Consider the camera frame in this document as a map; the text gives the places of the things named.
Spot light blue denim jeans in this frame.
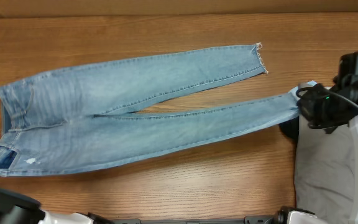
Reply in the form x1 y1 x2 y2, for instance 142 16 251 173
0 44 298 177

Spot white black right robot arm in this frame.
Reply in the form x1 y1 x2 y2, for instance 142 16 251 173
270 52 358 223

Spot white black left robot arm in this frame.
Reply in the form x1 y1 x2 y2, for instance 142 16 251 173
0 189 113 224

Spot light blue cloth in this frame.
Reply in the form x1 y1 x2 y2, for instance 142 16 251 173
287 80 318 101

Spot black garment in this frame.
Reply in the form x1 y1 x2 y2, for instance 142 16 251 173
279 117 300 142

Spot grey trousers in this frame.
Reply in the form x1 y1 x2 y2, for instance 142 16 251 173
294 103 356 224

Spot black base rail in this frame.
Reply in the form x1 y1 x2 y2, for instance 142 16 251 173
111 215 273 224

